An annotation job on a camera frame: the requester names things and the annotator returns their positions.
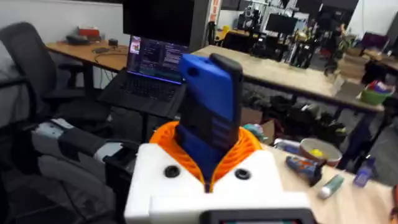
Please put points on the blue and orange toy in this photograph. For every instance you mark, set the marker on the blue and orange toy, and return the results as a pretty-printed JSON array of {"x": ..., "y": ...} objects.
[{"x": 303, "y": 168}]

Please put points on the blue electric screwdriver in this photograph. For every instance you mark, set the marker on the blue electric screwdriver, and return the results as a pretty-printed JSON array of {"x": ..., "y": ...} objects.
[{"x": 211, "y": 99}]

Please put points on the brown cardboard box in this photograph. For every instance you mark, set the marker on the brown cardboard box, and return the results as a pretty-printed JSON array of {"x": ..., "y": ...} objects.
[{"x": 253, "y": 116}]

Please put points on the green tub of toys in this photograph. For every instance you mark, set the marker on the green tub of toys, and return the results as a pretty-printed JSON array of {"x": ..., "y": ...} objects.
[{"x": 376, "y": 93}]

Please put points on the teal soft toy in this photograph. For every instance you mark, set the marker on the teal soft toy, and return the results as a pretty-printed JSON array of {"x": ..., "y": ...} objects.
[{"x": 255, "y": 130}]

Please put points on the small black monitor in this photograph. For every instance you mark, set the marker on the small black monitor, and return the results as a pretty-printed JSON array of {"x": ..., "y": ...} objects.
[{"x": 281, "y": 23}]

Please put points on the wooden desk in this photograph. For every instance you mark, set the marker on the wooden desk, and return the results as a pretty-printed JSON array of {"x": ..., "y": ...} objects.
[{"x": 93, "y": 57}]

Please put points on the black desk device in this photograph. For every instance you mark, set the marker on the black desk device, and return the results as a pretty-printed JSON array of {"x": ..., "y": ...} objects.
[{"x": 77, "y": 40}]

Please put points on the small purple bottle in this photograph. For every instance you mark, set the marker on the small purple bottle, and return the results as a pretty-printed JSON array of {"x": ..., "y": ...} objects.
[{"x": 364, "y": 172}]

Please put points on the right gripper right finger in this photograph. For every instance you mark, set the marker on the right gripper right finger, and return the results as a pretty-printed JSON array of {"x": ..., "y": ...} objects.
[{"x": 255, "y": 179}]

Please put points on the open black laptop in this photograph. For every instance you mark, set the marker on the open black laptop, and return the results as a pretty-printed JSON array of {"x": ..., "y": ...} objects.
[{"x": 152, "y": 71}]

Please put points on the large black monitor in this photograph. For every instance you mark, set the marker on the large black monitor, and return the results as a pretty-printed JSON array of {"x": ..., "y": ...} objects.
[{"x": 158, "y": 20}]

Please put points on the red box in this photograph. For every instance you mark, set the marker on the red box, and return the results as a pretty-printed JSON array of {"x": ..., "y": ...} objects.
[{"x": 88, "y": 32}]

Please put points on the bowl with yellow toy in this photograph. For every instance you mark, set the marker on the bowl with yellow toy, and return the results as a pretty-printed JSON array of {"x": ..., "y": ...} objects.
[{"x": 320, "y": 152}]

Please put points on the black office chair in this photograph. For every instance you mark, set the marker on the black office chair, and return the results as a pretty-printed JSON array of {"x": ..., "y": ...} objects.
[{"x": 34, "y": 71}]

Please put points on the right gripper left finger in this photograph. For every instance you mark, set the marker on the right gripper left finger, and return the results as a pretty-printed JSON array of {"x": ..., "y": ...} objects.
[{"x": 155, "y": 174}]

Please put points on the green and white tube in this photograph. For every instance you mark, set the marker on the green and white tube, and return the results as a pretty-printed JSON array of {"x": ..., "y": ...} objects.
[{"x": 331, "y": 186}]

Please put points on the long pale work table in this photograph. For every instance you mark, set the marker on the long pale work table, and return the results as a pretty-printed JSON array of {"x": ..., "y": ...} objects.
[{"x": 280, "y": 73}]

